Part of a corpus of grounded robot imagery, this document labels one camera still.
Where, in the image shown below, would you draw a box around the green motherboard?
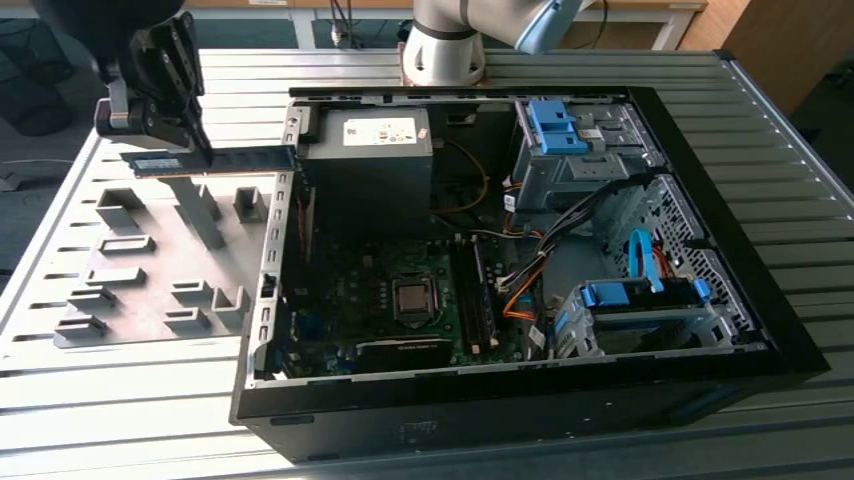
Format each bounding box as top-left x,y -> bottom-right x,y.
285,234 -> 535,374

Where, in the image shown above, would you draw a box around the orange wires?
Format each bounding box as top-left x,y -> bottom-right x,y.
503,279 -> 545,321

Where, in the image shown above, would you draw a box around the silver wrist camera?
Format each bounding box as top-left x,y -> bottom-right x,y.
92,79 -> 152,139

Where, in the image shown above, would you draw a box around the dark RAM stick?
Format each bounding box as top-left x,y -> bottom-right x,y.
118,146 -> 295,179
471,238 -> 500,349

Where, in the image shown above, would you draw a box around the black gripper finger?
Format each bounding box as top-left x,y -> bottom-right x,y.
129,10 -> 215,169

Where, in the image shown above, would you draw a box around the metal drive cage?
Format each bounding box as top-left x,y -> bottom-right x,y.
512,99 -> 668,211

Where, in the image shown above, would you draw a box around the black graphics card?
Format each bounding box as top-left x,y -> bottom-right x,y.
355,335 -> 455,374

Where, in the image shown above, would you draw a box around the black mesh waste basket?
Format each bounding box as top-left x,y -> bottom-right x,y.
0,19 -> 74,136

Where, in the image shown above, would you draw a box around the white framed desk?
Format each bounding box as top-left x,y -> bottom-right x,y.
245,0 -> 710,51

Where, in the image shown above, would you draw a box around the hard disk in blue carrier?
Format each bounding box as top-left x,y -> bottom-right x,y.
578,277 -> 710,321

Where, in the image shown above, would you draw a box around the silver CPU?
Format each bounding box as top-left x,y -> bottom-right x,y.
392,279 -> 435,314

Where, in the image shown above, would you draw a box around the blue data cable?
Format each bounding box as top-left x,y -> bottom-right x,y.
628,227 -> 666,296

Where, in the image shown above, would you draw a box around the black RAM slot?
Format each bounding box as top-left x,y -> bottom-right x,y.
451,232 -> 483,354

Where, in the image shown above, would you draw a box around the metal disk bay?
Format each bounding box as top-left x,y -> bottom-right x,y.
549,279 -> 768,359

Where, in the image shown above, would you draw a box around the wooden cabinet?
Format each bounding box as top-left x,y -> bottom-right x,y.
676,0 -> 854,119

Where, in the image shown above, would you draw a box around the empty blue disk carrier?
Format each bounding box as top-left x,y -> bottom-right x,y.
524,99 -> 576,155

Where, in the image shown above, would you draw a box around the grey parts rack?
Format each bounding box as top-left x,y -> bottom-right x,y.
52,172 -> 276,350

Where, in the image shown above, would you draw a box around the black cable bundle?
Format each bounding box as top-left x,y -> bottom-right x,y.
496,174 -> 652,296

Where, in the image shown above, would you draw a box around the white wire connector bundle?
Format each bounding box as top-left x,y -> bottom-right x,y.
493,269 -> 535,296

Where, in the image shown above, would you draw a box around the grey power supply unit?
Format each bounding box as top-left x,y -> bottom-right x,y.
312,107 -> 436,239

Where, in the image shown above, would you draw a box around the black PC case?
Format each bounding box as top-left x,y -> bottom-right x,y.
229,84 -> 832,464

